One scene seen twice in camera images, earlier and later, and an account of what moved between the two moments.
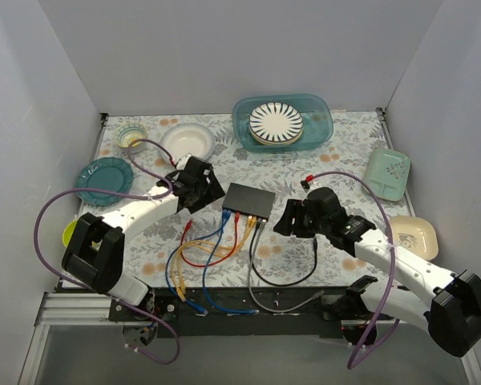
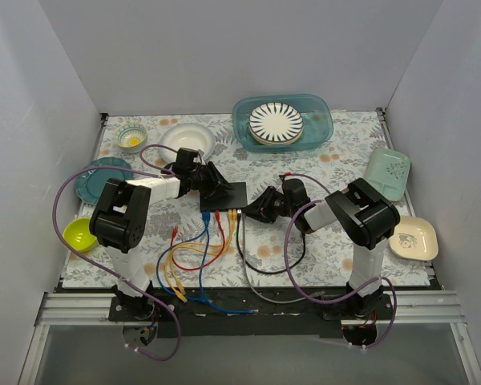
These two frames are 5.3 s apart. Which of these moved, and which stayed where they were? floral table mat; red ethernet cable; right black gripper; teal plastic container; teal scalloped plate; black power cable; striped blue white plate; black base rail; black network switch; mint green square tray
Moved: black power cable; right black gripper; black network switch; red ethernet cable
Stayed: teal plastic container; floral table mat; striped blue white plate; black base rail; mint green square tray; teal scalloped plate
